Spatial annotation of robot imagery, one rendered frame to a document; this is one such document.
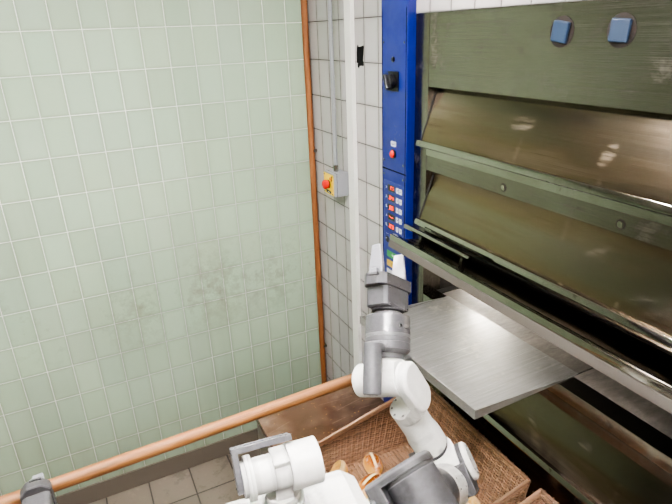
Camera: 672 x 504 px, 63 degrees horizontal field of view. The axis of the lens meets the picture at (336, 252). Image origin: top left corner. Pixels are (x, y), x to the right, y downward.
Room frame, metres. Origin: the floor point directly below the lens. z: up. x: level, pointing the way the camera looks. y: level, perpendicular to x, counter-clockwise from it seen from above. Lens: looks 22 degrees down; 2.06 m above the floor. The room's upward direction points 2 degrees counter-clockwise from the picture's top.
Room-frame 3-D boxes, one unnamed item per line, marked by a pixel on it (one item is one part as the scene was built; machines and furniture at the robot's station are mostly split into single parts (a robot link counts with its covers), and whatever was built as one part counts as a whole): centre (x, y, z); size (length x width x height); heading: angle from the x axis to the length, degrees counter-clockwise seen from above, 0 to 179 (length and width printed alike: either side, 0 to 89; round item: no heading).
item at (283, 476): (0.61, 0.09, 1.47); 0.10 x 0.07 x 0.09; 109
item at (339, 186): (2.28, -0.01, 1.46); 0.10 x 0.07 x 0.10; 26
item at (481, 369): (1.39, -0.35, 1.19); 0.55 x 0.36 x 0.03; 27
